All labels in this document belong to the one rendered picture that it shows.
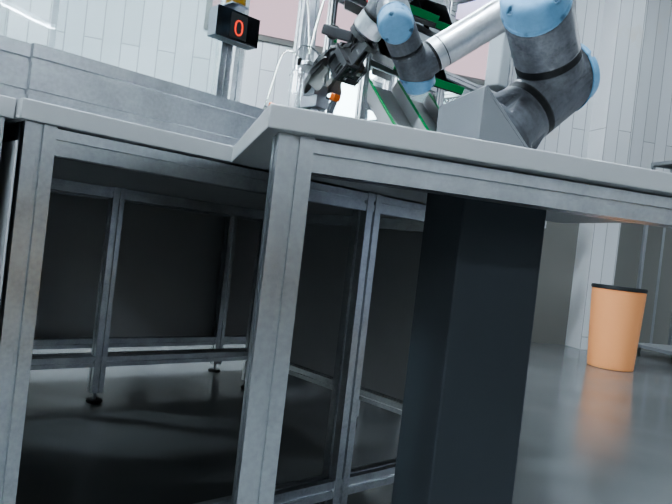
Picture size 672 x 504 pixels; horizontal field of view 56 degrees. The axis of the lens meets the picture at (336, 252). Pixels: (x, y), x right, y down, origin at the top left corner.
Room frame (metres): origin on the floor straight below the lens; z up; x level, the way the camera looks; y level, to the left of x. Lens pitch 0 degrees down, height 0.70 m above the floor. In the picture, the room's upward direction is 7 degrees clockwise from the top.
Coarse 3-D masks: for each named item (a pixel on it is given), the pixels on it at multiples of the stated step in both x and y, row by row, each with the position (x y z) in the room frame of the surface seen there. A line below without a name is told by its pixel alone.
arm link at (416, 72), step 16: (496, 0) 1.41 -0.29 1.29; (480, 16) 1.40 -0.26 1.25; (496, 16) 1.40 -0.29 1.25; (448, 32) 1.40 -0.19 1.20; (464, 32) 1.40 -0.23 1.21; (480, 32) 1.40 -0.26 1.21; (496, 32) 1.42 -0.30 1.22; (432, 48) 1.40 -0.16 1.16; (448, 48) 1.40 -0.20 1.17; (464, 48) 1.41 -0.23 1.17; (400, 64) 1.39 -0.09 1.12; (416, 64) 1.39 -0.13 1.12; (432, 64) 1.40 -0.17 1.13; (448, 64) 1.43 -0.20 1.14; (400, 80) 1.44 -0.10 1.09; (416, 80) 1.41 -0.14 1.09; (432, 80) 1.43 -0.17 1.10
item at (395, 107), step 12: (372, 84) 1.76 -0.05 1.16; (396, 84) 1.88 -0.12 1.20; (372, 96) 1.76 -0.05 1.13; (384, 96) 1.85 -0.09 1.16; (396, 96) 1.87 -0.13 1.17; (408, 96) 1.83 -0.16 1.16; (372, 108) 1.75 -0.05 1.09; (384, 108) 1.70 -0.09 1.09; (396, 108) 1.83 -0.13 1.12; (408, 108) 1.82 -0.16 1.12; (384, 120) 1.70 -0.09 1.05; (396, 120) 1.78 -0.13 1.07; (408, 120) 1.82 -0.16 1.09; (420, 120) 1.77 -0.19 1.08
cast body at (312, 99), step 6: (312, 90) 1.57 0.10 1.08; (324, 90) 1.59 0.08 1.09; (306, 96) 1.59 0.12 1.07; (312, 96) 1.57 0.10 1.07; (318, 96) 1.56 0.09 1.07; (324, 96) 1.59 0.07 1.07; (300, 102) 1.60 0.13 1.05; (306, 102) 1.58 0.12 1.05; (312, 102) 1.57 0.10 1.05; (318, 102) 1.56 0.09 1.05; (324, 102) 1.57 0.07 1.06; (306, 108) 1.60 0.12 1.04; (318, 108) 1.58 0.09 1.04; (324, 108) 1.58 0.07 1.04
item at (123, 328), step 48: (48, 240) 2.62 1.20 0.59; (96, 240) 2.75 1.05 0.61; (144, 240) 2.91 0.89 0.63; (192, 240) 3.08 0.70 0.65; (240, 240) 3.27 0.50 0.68; (48, 288) 2.63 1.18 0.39; (96, 288) 2.77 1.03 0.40; (144, 288) 2.92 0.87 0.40; (192, 288) 3.10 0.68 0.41; (240, 288) 3.29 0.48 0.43; (48, 336) 2.65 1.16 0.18; (144, 336) 2.94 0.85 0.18; (192, 336) 3.09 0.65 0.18; (240, 336) 3.26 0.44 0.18
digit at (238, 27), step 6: (234, 12) 1.52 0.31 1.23; (234, 18) 1.52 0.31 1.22; (240, 18) 1.53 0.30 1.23; (246, 18) 1.54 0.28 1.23; (234, 24) 1.52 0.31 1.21; (240, 24) 1.53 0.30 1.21; (246, 24) 1.55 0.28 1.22; (234, 30) 1.52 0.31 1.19; (240, 30) 1.54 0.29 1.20; (246, 30) 1.55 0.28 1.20; (234, 36) 1.52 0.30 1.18; (240, 36) 1.54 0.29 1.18
